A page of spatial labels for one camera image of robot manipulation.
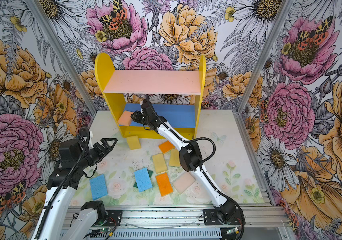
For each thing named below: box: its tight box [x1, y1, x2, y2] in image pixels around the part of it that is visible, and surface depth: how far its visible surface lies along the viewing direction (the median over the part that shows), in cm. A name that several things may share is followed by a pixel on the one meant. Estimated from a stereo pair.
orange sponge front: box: [155, 172, 173, 197], surface depth 86 cm
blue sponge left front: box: [90, 174, 108, 201], surface depth 83 cm
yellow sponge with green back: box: [169, 148, 180, 167], surface depth 96 cm
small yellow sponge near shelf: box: [126, 135, 141, 150], surface depth 96 cm
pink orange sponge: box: [118, 110, 134, 127], surface depth 97 cm
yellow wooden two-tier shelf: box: [95, 52, 207, 140], surface depth 81 cm
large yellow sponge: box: [152, 153, 168, 174], surface depth 94 cm
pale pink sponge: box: [172, 172, 195, 194], surface depth 87 cm
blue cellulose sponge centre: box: [134, 167, 153, 193], surface depth 85 cm
